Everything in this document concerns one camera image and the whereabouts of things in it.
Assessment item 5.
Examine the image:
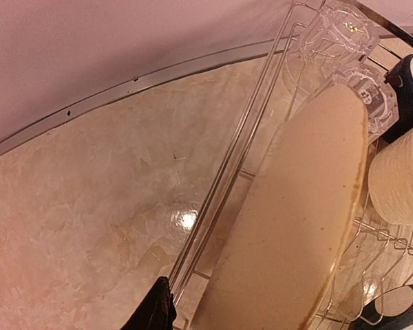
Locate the metal wire dish rack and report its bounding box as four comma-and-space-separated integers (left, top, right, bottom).
169, 1, 413, 329

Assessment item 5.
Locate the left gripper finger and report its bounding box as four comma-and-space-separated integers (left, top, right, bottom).
120, 276, 177, 330

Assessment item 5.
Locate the blue white bowl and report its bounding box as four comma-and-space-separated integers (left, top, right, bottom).
348, 284, 413, 329

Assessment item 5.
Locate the beige patterned plate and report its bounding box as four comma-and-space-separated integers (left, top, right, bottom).
191, 84, 368, 329

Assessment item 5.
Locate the white ribbed mug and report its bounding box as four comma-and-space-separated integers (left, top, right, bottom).
368, 128, 413, 225

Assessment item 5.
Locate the clear drinking glass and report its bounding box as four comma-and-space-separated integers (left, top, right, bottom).
335, 60, 399, 144
282, 1, 379, 98

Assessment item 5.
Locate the dark blue mug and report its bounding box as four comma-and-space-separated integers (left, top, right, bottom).
381, 54, 413, 144

